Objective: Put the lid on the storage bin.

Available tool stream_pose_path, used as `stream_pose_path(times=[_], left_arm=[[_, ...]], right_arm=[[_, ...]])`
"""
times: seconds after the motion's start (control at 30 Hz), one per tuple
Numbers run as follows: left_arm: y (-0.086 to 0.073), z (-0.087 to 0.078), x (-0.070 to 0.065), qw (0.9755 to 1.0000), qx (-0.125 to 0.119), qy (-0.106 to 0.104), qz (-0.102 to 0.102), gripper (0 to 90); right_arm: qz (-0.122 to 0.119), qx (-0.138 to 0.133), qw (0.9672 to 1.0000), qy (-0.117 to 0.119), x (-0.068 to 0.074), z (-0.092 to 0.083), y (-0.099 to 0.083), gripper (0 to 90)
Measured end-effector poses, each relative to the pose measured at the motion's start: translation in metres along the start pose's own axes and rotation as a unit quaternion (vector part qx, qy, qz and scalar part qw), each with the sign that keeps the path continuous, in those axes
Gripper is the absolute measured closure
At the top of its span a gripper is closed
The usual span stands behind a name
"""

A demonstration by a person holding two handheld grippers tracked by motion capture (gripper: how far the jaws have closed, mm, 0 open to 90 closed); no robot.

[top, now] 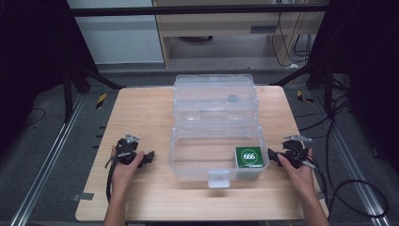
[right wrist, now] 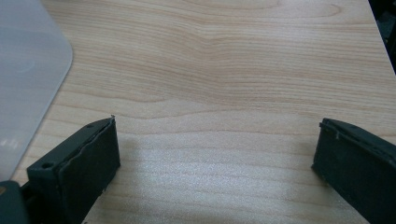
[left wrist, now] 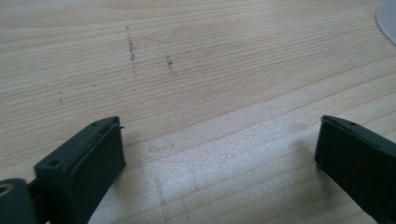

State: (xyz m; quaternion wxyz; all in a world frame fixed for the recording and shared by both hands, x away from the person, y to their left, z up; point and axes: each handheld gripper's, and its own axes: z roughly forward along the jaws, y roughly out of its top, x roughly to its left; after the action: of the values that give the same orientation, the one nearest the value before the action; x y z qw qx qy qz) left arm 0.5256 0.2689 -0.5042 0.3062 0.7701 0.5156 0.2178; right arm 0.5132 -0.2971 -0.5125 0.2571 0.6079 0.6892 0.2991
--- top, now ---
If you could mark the black metal stand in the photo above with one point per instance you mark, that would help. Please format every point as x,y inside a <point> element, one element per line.
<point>327,91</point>
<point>67,94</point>

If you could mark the white plug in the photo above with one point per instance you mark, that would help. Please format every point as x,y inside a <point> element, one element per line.
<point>293,66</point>

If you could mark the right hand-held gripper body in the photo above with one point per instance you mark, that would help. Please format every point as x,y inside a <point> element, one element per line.
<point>295,150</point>

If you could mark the person's right hand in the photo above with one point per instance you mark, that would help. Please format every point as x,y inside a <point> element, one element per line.
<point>299,175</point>

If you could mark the black horizontal metal bar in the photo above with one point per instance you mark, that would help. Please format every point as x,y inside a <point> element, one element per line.
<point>188,10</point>

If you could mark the person's left hand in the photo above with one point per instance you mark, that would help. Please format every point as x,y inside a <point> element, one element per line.
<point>124,174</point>

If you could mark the yellow black striped tape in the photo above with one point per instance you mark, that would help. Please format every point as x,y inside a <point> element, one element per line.
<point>303,97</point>
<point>101,101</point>

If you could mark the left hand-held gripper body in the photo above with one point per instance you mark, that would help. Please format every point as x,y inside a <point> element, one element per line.
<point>126,150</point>

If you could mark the aluminium floor rail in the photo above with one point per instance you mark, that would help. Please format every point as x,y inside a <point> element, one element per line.
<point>354,175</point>
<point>47,166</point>

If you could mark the green square box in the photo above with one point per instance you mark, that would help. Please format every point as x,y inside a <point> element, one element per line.
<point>249,156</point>

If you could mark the grey tape strip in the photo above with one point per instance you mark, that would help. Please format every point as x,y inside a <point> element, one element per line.
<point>83,196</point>

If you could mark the light wooden desk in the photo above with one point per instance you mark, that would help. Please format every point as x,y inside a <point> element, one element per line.
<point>219,25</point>

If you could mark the white cabinet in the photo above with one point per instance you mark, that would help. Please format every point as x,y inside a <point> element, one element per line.
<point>119,37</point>

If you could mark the clear plastic storage box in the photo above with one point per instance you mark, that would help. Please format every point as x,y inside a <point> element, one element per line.
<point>200,125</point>

